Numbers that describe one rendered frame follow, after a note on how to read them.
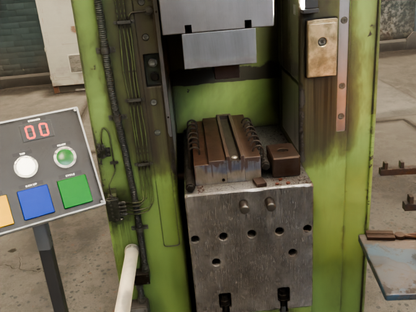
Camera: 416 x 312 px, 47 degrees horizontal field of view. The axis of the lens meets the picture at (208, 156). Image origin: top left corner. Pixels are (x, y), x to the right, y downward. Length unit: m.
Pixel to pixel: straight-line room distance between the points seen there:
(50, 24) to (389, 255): 5.78
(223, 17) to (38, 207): 0.68
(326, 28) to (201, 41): 0.39
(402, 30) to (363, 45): 6.56
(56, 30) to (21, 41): 0.92
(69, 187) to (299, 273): 0.76
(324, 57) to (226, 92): 0.49
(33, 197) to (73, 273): 1.56
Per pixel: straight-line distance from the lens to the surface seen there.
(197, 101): 1.85
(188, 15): 1.31
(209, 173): 1.43
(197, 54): 1.33
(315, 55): 1.50
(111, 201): 1.61
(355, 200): 1.75
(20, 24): 7.48
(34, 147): 1.32
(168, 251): 1.73
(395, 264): 1.51
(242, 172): 1.44
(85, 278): 2.75
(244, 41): 1.33
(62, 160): 1.31
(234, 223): 1.45
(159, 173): 1.59
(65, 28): 6.70
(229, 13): 1.32
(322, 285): 1.90
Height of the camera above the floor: 1.54
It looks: 22 degrees down
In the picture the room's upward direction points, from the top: 5 degrees counter-clockwise
